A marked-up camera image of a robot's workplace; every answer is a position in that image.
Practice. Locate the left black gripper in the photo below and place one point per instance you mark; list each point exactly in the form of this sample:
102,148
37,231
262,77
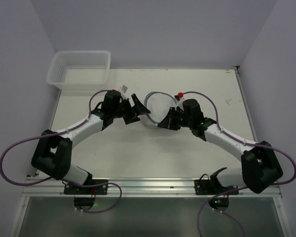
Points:
129,111

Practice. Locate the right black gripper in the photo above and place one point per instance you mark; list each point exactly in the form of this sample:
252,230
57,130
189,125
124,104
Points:
174,119

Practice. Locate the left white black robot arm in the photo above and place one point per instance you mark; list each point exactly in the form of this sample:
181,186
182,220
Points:
53,153

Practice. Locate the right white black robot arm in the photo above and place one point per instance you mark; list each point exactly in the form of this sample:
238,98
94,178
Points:
259,169

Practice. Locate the white plastic mesh basket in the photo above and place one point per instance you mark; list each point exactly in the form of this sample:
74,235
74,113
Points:
79,69

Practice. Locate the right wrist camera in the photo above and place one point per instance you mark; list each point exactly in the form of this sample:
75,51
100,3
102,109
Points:
179,100

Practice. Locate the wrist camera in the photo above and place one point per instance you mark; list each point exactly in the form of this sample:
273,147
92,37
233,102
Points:
179,100
121,92

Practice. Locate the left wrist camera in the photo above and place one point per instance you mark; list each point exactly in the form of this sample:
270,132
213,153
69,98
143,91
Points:
121,92

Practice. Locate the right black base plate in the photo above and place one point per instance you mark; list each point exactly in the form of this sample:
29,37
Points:
209,185

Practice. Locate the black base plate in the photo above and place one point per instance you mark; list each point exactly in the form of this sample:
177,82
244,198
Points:
209,185
99,187

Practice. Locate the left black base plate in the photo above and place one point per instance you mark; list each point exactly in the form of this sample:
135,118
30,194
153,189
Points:
99,187

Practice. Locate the aluminium mounting rail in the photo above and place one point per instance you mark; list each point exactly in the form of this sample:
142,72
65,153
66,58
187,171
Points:
127,187

